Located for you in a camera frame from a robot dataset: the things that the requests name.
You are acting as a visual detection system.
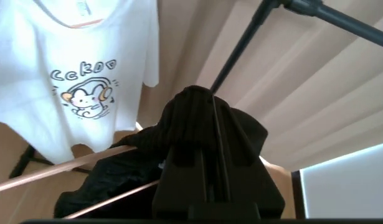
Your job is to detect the pink clothes hanger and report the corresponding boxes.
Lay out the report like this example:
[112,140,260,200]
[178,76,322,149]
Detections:
[69,18,105,30]
[0,144,161,220]

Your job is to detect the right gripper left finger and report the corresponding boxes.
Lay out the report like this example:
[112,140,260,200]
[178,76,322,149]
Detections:
[152,146,211,218]

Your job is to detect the white printed garment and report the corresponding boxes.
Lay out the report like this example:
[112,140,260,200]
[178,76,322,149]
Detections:
[0,0,160,166]

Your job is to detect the black clothes rack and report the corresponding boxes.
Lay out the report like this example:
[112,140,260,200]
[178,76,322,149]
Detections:
[9,0,383,180]

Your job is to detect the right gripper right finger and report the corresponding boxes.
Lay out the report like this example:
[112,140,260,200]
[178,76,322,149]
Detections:
[211,94,286,218]

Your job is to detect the beige curtain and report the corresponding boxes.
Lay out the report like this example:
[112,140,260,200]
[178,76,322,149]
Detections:
[136,0,383,172]

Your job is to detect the black garment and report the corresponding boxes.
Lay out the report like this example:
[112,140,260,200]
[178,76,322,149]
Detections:
[54,85,269,218]

